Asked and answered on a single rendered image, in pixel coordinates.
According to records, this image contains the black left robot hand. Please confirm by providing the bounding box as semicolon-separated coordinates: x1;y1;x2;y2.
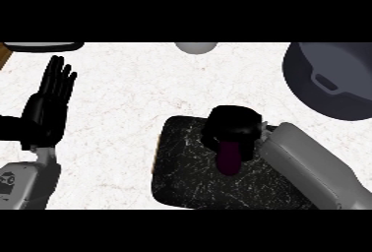
0;54;78;152

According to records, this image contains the dark grey pot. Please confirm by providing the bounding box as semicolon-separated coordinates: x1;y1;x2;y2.
282;42;372;122

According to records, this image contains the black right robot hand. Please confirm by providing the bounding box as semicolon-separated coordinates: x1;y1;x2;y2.
199;104;263;162

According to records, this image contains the black speckled tray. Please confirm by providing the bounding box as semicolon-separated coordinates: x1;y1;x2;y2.
149;115;321;211

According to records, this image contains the dark purple eggplant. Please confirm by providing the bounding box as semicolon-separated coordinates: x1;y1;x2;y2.
216;141;242;176

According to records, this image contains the brown wooden object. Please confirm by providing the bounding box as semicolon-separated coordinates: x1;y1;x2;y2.
0;42;15;71

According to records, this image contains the grey rounded object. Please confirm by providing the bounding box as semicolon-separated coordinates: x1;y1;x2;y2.
174;42;220;55

